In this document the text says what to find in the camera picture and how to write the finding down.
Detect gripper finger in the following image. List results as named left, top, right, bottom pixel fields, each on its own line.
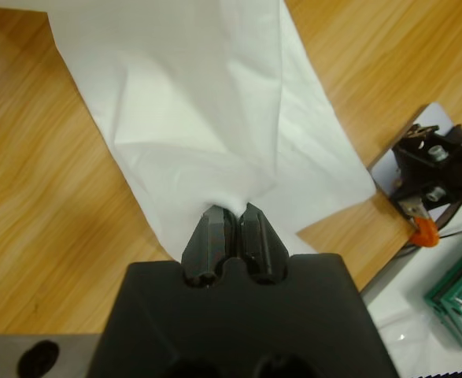
left=238, top=202, right=289, bottom=285
left=181, top=204, right=239, bottom=288

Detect white t-shirt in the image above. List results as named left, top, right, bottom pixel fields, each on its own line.
left=46, top=0, right=377, bottom=263

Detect green framed box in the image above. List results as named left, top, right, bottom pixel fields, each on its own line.
left=425, top=239, right=462, bottom=351

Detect white camera stand mount block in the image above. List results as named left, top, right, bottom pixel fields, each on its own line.
left=366, top=102, right=462, bottom=245

